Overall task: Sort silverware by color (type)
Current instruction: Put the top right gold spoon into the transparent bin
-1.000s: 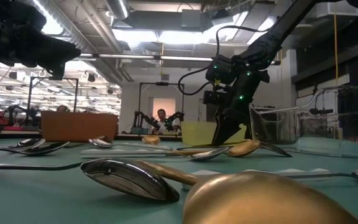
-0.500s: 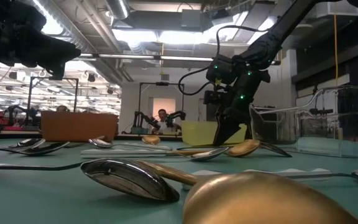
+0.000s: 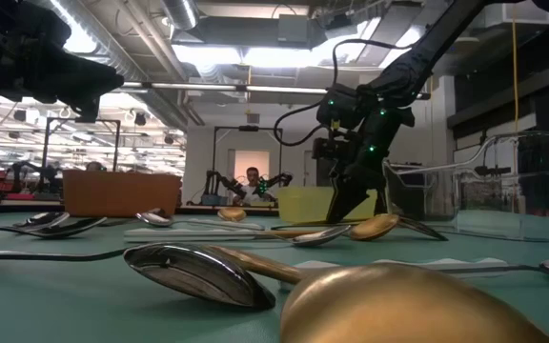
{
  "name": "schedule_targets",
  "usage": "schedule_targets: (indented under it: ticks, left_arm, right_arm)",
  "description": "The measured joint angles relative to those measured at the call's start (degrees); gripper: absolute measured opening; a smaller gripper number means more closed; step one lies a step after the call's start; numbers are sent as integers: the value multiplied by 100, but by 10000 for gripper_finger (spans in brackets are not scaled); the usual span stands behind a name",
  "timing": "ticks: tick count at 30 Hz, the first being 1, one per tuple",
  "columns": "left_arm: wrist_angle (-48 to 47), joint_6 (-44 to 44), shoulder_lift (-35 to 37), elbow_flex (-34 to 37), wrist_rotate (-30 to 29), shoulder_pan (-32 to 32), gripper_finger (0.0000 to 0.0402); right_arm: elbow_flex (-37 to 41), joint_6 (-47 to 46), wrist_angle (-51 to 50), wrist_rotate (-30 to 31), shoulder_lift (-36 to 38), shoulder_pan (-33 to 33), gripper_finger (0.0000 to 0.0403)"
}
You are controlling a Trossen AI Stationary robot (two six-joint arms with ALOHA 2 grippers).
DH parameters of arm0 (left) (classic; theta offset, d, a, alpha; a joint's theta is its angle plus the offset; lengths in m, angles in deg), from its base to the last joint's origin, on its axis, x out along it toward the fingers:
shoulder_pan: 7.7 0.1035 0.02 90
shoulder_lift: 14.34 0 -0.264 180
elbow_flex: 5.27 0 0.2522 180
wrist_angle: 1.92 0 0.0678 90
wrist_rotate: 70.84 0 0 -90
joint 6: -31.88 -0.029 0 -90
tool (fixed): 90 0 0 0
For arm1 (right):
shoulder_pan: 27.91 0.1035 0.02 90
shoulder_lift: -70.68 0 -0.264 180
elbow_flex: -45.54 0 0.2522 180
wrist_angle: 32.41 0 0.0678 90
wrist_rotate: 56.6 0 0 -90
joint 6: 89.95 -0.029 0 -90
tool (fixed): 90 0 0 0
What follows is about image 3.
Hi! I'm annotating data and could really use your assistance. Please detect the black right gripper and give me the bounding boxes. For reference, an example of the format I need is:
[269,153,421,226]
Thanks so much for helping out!
[325,107,417,226]

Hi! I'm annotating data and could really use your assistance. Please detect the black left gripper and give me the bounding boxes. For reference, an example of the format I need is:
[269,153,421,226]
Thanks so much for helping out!
[0,0,126,104]

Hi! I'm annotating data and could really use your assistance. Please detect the gold spoon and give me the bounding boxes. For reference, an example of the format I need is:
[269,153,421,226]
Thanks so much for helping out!
[216,207,248,223]
[205,243,549,343]
[254,212,400,242]

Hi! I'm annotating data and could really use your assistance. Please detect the silver spoons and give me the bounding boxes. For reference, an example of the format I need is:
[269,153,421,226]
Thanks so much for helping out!
[0,216,109,240]

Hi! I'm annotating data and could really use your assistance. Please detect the clear glass tray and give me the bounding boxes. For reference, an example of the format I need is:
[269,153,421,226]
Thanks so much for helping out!
[382,131,549,244]

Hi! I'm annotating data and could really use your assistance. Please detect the yellow plastic bin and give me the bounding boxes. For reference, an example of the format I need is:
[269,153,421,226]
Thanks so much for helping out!
[276,186,379,225]

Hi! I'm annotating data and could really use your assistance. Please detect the long ceiling light tube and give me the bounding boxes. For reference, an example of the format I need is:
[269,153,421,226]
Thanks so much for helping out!
[120,81,432,101]

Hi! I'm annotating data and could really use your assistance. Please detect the orange plastic bin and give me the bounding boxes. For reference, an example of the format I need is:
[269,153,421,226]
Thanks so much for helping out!
[62,170,183,219]

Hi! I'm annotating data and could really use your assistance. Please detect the blue box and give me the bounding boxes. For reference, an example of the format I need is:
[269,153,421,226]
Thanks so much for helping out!
[201,193,229,207]

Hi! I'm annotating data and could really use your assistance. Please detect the grey ceiling box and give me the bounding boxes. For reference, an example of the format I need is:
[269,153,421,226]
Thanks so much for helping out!
[277,13,310,45]

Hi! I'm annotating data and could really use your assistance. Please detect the green table mat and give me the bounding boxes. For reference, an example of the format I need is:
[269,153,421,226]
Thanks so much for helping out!
[0,212,549,343]

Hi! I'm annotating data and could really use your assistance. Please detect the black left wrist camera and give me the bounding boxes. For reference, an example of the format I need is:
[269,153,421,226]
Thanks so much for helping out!
[73,95,102,124]

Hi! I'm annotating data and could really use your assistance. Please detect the black station frame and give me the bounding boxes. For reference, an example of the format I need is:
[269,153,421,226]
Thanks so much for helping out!
[211,125,284,207]
[40,116,122,192]

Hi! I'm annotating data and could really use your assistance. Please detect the silver ventilation duct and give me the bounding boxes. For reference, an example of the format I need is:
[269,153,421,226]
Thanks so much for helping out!
[161,0,200,30]

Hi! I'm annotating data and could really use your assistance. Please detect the black table frame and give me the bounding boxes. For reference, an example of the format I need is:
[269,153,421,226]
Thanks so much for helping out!
[0,199,280,216]

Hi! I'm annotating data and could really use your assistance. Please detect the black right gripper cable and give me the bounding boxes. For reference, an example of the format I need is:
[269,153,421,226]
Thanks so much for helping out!
[273,37,415,148]

